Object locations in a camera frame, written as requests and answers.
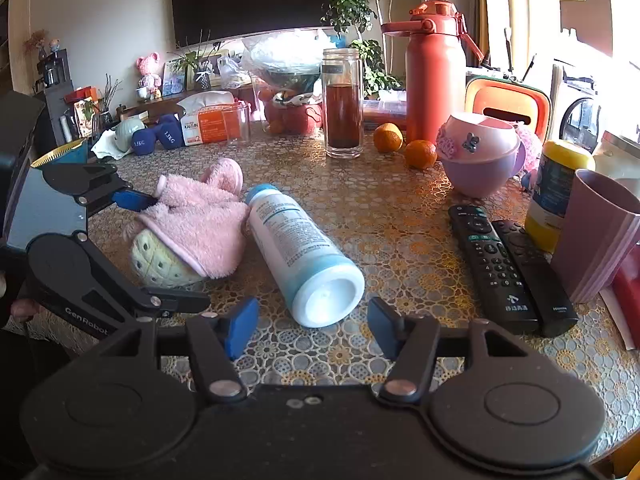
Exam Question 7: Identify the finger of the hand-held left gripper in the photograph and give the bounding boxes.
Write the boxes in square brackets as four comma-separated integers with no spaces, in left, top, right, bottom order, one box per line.
[60,247,212,342]
[75,162,157,221]

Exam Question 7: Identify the orange and white tissue box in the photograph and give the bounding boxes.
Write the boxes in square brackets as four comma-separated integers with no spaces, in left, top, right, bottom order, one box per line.
[176,91,240,147]

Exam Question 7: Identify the pink plush toy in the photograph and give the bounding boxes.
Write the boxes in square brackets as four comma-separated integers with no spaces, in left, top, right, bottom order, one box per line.
[514,124,544,192]

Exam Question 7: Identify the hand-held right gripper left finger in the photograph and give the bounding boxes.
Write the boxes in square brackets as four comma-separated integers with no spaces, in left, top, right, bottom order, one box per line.
[107,297,260,404]

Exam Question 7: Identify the orange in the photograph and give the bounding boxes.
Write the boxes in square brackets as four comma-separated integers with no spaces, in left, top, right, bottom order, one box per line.
[373,123,404,154]
[404,139,439,170]

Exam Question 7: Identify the glass tea bottle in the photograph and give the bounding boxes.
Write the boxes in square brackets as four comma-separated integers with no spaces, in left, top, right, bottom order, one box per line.
[321,47,364,160]

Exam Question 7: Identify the flat red box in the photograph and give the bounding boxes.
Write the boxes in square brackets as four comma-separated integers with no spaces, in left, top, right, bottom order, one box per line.
[362,99,409,131]

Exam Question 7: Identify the large red water bottle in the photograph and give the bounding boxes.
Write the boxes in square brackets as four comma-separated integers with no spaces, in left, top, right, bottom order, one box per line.
[380,0,484,147]

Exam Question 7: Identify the mauve plastic cup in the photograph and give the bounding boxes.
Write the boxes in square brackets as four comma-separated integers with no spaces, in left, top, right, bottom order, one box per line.
[550,169,640,304]

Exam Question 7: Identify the pink teddy bear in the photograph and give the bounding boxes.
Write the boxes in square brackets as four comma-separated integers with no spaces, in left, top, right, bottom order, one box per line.
[135,52,164,101]

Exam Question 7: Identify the clear drinking glass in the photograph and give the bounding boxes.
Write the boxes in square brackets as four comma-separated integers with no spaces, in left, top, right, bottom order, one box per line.
[226,101,251,148]

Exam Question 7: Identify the white cloth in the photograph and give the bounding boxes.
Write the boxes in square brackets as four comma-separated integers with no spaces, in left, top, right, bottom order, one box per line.
[89,129,122,160]

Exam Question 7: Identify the black television screen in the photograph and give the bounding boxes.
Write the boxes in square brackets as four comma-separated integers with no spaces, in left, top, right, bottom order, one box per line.
[170,0,346,49]

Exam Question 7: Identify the white plastic bag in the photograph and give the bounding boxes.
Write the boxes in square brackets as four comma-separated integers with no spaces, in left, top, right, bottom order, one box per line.
[217,55,251,89]

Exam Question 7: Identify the white washing machine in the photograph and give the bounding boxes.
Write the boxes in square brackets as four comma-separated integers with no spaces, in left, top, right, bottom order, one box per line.
[549,62,610,154]

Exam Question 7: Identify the picture frame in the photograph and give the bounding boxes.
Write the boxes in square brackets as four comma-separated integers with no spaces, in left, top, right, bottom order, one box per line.
[162,57,189,96]

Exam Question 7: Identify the beige curtain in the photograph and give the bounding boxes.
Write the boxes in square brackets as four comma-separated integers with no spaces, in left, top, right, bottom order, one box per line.
[422,0,532,70]

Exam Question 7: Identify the small plant in vase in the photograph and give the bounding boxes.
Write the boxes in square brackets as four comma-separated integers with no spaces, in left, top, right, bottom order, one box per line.
[169,30,227,92]

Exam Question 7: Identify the black remote control with buttons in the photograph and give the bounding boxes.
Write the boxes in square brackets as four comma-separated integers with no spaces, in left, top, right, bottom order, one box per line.
[447,204,542,335]

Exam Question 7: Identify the red fruit pile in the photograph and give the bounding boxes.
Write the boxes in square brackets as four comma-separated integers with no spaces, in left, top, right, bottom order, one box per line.
[258,86,324,136]

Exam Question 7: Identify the yellow bottle with blue label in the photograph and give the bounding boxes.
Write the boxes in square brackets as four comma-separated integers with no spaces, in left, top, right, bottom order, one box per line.
[523,139,597,254]

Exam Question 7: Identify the dried flowers in vase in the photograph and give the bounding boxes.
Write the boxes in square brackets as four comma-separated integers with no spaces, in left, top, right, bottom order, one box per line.
[24,29,62,62]

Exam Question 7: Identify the green potted tree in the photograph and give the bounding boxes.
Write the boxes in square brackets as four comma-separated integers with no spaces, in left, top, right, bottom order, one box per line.
[321,0,417,98]

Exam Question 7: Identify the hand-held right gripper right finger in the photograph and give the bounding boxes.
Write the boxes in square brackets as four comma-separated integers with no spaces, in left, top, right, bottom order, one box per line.
[367,297,531,405]

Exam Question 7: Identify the pale green helmet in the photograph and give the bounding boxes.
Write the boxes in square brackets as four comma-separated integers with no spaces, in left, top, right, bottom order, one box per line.
[113,117,147,153]

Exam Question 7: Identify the purple lidded cup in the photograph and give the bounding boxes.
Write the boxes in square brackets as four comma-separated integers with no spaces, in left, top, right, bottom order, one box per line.
[435,112,527,199]

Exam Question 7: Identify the plain black remote control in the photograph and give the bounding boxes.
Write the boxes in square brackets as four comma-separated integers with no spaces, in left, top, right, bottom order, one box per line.
[492,219,580,339]

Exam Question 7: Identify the orange chair back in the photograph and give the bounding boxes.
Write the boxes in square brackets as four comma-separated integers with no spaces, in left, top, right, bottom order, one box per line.
[464,75,552,142]

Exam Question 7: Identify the cream perforated soft toy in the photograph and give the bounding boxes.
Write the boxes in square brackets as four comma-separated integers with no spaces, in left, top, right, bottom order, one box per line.
[122,220,207,289]

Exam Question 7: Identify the blue dumbbell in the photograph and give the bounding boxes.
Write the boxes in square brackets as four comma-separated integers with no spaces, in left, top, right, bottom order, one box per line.
[127,127,161,154]
[149,114,186,151]

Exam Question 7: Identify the black coffee machine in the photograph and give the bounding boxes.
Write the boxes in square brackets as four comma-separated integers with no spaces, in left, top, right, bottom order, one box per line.
[35,49,76,146]

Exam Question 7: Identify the wooden television cabinet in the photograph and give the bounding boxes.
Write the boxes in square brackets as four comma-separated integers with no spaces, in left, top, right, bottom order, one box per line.
[117,85,262,127]

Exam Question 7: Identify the vase with twigs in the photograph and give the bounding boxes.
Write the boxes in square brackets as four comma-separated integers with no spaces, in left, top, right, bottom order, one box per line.
[97,74,124,132]

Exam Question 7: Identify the white and blue bottle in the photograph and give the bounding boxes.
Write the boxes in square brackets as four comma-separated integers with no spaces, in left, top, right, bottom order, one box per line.
[244,183,366,329]

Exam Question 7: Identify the white container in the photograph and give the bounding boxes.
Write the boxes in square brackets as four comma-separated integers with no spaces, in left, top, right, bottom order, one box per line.
[592,130,640,182]

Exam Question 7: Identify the pink fluffy towel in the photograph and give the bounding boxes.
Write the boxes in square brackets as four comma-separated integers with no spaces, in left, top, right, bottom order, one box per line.
[136,157,251,280]

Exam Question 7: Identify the person's left hand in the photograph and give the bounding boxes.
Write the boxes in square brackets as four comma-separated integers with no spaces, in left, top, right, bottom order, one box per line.
[10,298,42,322]

